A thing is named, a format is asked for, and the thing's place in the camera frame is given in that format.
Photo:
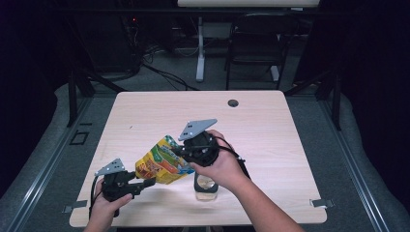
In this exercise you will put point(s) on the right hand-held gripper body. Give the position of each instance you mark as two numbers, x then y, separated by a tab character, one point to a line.
203	151

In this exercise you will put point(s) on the black metal frame post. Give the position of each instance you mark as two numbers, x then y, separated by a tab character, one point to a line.
72	100

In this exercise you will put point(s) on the grey tape strip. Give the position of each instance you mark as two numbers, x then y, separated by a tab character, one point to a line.
322	203
75	206

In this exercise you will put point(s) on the grey metal floor rail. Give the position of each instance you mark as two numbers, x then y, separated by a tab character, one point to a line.
353	164
51	161

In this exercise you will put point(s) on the black metal frame brace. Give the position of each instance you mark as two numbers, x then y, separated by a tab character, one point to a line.
306	83
106	82

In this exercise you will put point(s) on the black horizontal frame bar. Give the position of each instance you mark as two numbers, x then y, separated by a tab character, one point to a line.
129	10

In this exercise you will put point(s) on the yellow snack pouch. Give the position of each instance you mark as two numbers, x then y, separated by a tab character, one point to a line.
158	165

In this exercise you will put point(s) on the dark round table grommet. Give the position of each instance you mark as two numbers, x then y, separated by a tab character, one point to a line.
233	103

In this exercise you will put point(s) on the short white desk foot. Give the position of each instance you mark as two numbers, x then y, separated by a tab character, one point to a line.
275	73

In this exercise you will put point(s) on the dark equipment with red light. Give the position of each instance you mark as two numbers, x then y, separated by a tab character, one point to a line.
133	20

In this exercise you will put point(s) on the white desk top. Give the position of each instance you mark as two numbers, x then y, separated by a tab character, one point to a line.
248	3

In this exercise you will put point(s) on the person's right hand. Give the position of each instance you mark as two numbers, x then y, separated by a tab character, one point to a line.
225	170

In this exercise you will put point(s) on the black folding chair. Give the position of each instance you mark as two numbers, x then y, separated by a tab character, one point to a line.
257	42

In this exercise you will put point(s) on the person's left hand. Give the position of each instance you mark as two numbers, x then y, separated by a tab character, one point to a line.
104	211

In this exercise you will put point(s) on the white desk leg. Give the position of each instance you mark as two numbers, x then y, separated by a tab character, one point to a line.
200	58

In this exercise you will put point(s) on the black tape floor rectangle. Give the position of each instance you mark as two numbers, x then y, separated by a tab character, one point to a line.
71	138

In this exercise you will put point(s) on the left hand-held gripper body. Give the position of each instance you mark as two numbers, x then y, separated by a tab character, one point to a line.
114	187

